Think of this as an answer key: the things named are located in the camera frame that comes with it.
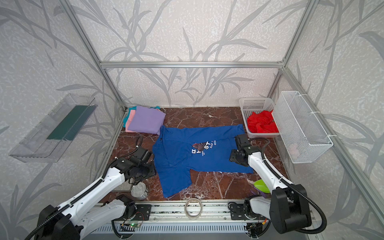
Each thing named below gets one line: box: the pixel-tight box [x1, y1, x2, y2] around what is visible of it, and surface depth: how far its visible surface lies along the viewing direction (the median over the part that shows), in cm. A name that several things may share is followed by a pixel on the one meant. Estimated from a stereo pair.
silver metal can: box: [130, 182, 149, 200], surface depth 77 cm
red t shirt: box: [247, 110, 280, 133], surface depth 107 cm
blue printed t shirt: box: [152, 124, 254, 197], surface depth 98 cm
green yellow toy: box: [254, 179, 271, 194], surface depth 84 cm
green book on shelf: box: [47, 104, 98, 141], surface depth 69 cm
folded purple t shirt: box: [127, 106, 166, 136], surface depth 107 cm
